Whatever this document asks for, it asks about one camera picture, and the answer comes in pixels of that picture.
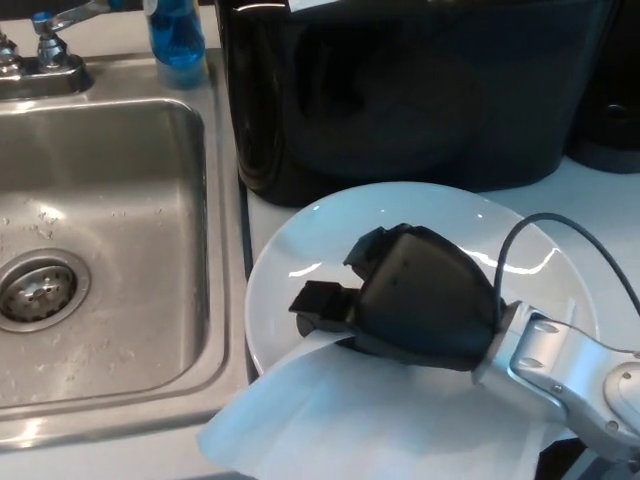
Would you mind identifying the metal sink drain strainer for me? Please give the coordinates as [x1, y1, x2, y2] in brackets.
[0, 249, 92, 334]

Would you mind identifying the white tissue paper sheet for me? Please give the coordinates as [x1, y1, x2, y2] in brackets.
[194, 332, 564, 480]

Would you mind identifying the chrome faucet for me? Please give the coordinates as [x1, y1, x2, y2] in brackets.
[0, 27, 95, 101]

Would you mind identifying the black tissue paper dispenser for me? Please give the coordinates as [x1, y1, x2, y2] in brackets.
[213, 0, 614, 209]

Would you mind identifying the black robot wrist cable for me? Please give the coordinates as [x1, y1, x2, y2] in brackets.
[492, 212, 640, 334]

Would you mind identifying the chrome faucet handle blue cap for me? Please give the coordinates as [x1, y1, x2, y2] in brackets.
[29, 0, 109, 71]

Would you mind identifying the blue dish soap bottle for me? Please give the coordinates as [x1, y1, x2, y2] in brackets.
[143, 0, 209, 91]

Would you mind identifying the dark grey cabinet front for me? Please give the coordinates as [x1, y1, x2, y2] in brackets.
[537, 434, 640, 480]

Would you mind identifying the white round plate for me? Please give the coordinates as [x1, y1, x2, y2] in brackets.
[244, 182, 599, 389]

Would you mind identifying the black countertop appliance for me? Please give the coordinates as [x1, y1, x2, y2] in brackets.
[564, 0, 640, 175]

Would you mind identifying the stainless steel sink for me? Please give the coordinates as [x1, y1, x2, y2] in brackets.
[0, 52, 251, 426]

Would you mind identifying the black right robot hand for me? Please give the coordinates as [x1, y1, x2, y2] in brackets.
[288, 225, 506, 374]

